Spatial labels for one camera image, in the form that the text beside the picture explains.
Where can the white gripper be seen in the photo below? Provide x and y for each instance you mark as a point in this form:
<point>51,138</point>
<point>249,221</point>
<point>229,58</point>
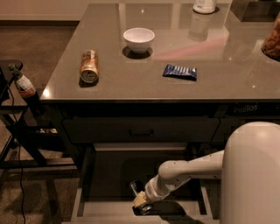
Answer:
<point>152,190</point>

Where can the blue silver redbull can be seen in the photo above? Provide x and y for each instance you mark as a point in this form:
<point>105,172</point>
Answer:
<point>136,187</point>

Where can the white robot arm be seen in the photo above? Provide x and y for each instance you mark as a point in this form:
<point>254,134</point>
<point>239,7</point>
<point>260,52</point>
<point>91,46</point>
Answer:
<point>249,169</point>

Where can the open middle drawer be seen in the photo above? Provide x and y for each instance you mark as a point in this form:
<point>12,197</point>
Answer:
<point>104,195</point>

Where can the closed top drawer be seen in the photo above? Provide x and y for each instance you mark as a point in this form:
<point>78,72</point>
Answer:
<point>140,129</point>

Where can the orange soda can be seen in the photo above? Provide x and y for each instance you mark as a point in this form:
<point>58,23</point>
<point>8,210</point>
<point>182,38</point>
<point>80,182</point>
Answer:
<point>89,67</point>

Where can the dark side table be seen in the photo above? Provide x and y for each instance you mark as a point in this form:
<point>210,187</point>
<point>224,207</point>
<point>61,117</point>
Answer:
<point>27,146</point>

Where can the blue snack packet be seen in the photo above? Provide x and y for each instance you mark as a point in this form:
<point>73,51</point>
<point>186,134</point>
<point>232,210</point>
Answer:
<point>180,72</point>

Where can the dark cola bottle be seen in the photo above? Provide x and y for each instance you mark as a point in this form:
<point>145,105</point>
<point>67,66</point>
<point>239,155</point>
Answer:
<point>27,91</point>

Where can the white ceramic bowl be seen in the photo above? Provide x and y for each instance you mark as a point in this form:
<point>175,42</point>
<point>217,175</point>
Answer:
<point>138,40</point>

